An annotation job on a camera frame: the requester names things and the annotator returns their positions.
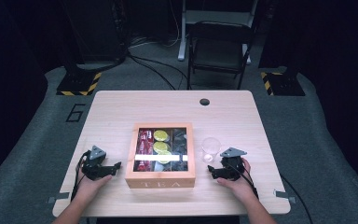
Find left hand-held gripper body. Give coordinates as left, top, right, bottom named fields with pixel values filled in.
left=81, top=145, right=114, bottom=182

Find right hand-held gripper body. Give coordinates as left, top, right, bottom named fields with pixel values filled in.
left=218, top=147, right=248, bottom=182

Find clear plastic cup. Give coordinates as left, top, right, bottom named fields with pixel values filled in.
left=200, top=136, right=223, bottom=164

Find wooden tea box glass lid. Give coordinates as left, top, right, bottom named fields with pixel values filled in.
left=124, top=121, right=197, bottom=189

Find person's left hand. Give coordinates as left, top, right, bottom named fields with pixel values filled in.
left=75, top=167, right=113, bottom=203

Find person's right hand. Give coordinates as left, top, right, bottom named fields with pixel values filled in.
left=216, top=157, right=258, bottom=203

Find pile of red packets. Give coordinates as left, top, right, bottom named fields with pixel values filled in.
left=134, top=128, right=155, bottom=173

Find pile of dark packets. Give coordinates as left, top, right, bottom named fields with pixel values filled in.
left=171, top=128, right=188, bottom=172

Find yellow lidded capsule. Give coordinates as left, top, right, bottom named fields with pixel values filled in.
left=157, top=150, right=172, bottom=165
left=153, top=129, right=170, bottom=143
left=153, top=141, right=170, bottom=154

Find black striped stand base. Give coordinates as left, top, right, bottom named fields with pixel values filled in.
left=259, top=66, right=306, bottom=97
left=56, top=64, right=103, bottom=97

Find black folding chair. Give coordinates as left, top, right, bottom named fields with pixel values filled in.
left=186, top=21, right=254, bottom=91

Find black cabinet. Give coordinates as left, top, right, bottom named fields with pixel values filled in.
left=60, top=0, right=129, bottom=64

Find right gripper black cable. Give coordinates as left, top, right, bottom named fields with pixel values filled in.
left=228, top=162, right=259, bottom=200

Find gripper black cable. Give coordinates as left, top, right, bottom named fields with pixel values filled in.
left=228, top=162, right=259, bottom=200
left=70, top=150, right=91, bottom=202

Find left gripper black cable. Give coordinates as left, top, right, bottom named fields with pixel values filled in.
left=70, top=150, right=91, bottom=202

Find black cable beside table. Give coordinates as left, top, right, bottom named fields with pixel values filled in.
left=280, top=175, right=314, bottom=224

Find black floor cables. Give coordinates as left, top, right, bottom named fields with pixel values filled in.
left=126, top=50, right=190, bottom=91

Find white floor cable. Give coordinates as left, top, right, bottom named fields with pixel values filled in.
left=129, top=0, right=182, bottom=49

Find white desk frame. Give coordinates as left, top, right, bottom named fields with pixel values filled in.
left=177, top=0, right=259, bottom=65

